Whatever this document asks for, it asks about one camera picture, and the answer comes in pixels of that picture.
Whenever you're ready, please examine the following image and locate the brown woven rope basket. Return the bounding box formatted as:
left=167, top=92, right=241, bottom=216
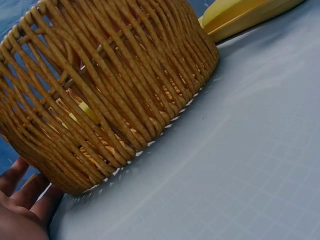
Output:
left=0, top=0, right=221, bottom=196

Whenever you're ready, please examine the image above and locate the person's left hand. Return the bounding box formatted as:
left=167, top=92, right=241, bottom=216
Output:
left=0, top=157, right=65, bottom=240

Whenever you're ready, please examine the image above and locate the yellow plastic tray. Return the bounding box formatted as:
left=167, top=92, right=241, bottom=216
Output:
left=198, top=0, right=307, bottom=44

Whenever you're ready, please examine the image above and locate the light grey grid mat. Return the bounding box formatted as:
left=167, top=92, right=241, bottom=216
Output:
left=48, top=0, right=320, bottom=240

